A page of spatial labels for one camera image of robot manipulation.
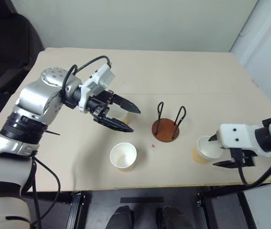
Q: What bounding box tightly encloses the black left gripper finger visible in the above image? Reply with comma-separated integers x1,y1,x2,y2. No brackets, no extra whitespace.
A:
112,94,141,114
93,114,134,133

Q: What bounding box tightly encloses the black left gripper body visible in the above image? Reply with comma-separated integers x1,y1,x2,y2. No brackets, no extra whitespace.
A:
87,90,115,120

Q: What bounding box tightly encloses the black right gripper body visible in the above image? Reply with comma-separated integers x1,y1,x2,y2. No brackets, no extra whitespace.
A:
230,147,257,168

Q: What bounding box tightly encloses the white paper cup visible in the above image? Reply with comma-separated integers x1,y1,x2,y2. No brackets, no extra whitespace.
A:
109,142,138,172
108,105,129,125
191,135,224,165

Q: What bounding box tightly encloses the black tape strip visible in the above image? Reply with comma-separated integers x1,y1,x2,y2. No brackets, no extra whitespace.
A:
120,196,165,204

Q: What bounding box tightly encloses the dark rounded shape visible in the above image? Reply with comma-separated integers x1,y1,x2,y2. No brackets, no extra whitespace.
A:
106,206,135,229

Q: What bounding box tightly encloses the black office chair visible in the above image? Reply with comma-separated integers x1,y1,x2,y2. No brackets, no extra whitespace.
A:
0,13,46,96

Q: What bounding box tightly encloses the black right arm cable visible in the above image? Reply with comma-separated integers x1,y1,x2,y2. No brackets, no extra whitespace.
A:
234,148,271,187

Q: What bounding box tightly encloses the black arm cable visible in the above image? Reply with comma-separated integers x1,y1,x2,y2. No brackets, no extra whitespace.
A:
61,55,112,105
234,148,271,187

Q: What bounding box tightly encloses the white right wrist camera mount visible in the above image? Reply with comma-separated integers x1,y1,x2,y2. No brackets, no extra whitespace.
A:
218,123,271,158

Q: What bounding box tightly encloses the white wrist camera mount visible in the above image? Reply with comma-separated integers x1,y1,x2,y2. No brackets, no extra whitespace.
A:
218,123,271,158
78,62,116,114

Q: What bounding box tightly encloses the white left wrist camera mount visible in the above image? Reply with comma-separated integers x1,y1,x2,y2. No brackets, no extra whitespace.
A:
78,62,116,114

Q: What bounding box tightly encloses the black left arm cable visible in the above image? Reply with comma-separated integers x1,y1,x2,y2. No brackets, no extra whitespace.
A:
61,55,112,105

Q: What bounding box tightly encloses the black table frame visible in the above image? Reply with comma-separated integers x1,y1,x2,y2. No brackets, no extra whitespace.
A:
20,183,258,229

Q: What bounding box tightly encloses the wire cup holder wooden base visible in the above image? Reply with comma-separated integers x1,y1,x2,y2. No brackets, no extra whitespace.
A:
151,101,187,143

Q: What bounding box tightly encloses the thin black cable tie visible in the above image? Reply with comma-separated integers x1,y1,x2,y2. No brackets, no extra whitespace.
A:
45,128,61,136

